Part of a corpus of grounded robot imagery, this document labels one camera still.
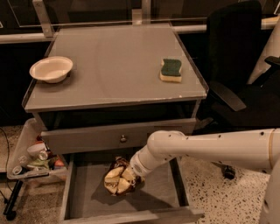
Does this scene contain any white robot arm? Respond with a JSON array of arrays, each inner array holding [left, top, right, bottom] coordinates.
[[129, 129, 280, 224]]

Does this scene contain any brown chip bag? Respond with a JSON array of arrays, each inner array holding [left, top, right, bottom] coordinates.
[[103, 157, 144, 196]]

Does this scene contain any black office chair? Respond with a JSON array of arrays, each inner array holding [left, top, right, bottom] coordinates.
[[198, 0, 280, 180]]

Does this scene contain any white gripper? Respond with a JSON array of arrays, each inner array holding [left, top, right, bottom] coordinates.
[[116, 154, 149, 194]]

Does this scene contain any metal rail with brackets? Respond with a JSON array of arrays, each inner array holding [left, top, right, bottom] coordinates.
[[0, 0, 279, 45]]

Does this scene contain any grey top drawer with knob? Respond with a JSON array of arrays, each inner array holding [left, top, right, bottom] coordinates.
[[41, 118, 196, 154]]

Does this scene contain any open grey middle drawer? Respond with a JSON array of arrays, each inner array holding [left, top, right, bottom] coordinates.
[[59, 148, 204, 224]]

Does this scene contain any black bin stand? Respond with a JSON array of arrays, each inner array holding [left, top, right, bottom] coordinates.
[[3, 180, 23, 221]]

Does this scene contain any grey drawer cabinet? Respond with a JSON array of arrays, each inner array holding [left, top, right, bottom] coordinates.
[[21, 23, 210, 224]]

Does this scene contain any green and yellow sponge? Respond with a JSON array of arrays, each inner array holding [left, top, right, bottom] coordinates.
[[159, 59, 182, 83]]

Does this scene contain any white paper bowl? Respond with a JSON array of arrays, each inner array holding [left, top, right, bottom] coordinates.
[[29, 56, 73, 83]]

